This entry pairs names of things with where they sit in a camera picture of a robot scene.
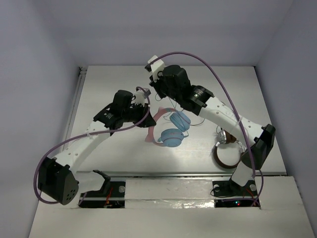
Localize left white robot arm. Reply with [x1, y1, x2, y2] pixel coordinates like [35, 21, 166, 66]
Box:
[33, 87, 155, 205]

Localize thin black audio cable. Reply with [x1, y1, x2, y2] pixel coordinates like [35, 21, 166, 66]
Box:
[154, 93, 223, 136]

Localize brown silver headphones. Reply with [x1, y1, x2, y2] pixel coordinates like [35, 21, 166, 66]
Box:
[211, 129, 246, 170]

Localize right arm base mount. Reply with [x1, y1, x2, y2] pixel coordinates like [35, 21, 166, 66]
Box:
[210, 171, 264, 208]

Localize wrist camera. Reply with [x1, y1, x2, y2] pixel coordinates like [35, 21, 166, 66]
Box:
[134, 86, 151, 106]
[145, 55, 165, 82]

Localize pink blue cat-ear headphones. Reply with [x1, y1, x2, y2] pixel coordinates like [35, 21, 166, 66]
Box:
[145, 107, 191, 148]

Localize white foam front board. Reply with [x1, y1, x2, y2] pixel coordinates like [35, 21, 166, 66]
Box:
[30, 177, 314, 238]

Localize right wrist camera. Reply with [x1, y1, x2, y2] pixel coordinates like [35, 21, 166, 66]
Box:
[145, 55, 165, 82]

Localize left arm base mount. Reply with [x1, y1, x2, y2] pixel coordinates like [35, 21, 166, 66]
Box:
[78, 170, 126, 209]

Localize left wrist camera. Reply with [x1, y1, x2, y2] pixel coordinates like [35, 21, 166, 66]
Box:
[134, 86, 151, 106]

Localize light blue headphone cable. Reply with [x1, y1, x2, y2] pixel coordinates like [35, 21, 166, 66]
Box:
[167, 96, 191, 139]

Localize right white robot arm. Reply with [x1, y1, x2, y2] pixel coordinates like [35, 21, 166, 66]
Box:
[146, 65, 276, 195]

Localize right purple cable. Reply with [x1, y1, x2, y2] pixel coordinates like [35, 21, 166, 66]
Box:
[158, 51, 264, 206]

